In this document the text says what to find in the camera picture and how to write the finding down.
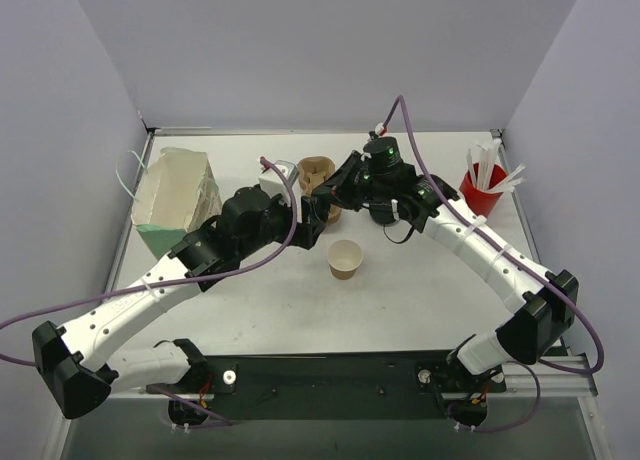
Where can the brown paper coffee cup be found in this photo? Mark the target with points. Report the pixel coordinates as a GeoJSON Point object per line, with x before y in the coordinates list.
{"type": "Point", "coordinates": [344, 258]}

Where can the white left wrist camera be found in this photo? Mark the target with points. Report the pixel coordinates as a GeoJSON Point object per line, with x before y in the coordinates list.
{"type": "Point", "coordinates": [279, 180]}

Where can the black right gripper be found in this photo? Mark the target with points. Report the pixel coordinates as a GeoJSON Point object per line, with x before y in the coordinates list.
{"type": "Point", "coordinates": [345, 178]}

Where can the brown pulp cup carrier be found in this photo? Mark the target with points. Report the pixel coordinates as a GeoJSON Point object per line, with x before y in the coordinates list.
{"type": "Point", "coordinates": [313, 171]}

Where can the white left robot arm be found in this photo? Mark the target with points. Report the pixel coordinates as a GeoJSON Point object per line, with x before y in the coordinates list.
{"type": "Point", "coordinates": [82, 362]}

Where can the green paper takeout bag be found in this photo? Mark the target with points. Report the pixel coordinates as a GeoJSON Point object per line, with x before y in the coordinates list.
{"type": "Point", "coordinates": [175, 195]}

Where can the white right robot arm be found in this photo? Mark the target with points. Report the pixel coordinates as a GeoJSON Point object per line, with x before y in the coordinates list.
{"type": "Point", "coordinates": [540, 302]}

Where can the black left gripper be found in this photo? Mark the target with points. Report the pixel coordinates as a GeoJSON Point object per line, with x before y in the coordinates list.
{"type": "Point", "coordinates": [307, 220]}

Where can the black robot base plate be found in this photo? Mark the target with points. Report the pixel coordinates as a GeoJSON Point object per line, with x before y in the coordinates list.
{"type": "Point", "coordinates": [401, 385]}

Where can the red straw holder cup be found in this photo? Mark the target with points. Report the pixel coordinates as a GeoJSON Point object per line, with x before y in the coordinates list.
{"type": "Point", "coordinates": [481, 202]}

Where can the white wrapped straws bundle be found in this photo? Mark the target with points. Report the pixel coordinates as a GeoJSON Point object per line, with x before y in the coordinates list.
{"type": "Point", "coordinates": [480, 176]}

